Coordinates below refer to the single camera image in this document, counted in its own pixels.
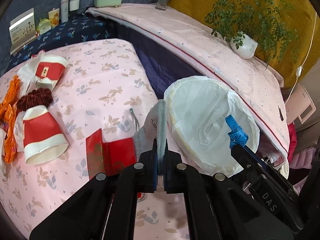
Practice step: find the pink rabbit print tablecloth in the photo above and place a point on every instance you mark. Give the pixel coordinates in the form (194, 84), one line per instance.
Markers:
(103, 81)

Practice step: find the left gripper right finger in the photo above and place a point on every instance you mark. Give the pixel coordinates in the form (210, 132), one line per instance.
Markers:
(216, 207)

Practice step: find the green plant white pot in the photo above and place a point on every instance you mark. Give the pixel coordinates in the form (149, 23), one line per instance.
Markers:
(261, 20)

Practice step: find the blue measuring tape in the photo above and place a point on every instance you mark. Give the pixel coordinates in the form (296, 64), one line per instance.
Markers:
(237, 135)

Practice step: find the pink white appliance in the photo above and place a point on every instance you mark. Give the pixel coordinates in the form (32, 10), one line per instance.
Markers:
(299, 105)

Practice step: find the white glove red cuff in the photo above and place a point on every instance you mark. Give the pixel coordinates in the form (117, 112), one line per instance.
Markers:
(26, 74)

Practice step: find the orange plastic bag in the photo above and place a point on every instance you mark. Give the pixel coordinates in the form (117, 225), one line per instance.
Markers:
(8, 115)

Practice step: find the white book box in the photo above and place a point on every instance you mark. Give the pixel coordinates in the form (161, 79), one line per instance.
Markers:
(22, 30)

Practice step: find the grey drawstring pouch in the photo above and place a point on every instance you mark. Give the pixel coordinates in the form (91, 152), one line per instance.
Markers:
(154, 128)

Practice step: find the green white small packet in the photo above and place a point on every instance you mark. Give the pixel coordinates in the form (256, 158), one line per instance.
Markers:
(43, 26)

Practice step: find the pink cloth on shelf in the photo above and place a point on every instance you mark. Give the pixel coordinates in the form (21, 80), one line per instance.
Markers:
(211, 56)

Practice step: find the black hair clip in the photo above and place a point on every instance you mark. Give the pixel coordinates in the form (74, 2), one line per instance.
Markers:
(280, 114)

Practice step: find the red white paper cup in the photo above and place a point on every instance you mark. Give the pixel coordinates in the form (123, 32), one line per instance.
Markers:
(43, 139)
(49, 70)

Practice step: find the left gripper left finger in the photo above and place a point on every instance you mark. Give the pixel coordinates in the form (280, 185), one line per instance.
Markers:
(105, 207)

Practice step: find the white mesh cloth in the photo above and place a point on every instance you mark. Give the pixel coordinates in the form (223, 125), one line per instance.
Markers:
(18, 131)

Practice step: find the navy leaf print cloth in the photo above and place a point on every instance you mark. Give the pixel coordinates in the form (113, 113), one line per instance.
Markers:
(84, 28)

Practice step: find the white lined trash bin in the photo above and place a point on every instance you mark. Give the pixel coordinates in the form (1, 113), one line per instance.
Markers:
(197, 107)

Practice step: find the red paper envelope box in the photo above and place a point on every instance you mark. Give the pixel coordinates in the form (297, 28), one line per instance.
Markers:
(110, 158)

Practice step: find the tall white bottle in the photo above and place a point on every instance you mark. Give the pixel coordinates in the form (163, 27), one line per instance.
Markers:
(64, 10)

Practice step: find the dark red scrunchie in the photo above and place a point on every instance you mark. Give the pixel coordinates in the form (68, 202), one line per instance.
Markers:
(41, 96)

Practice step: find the short white jar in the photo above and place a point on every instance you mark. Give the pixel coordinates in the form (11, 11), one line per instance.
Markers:
(74, 5)

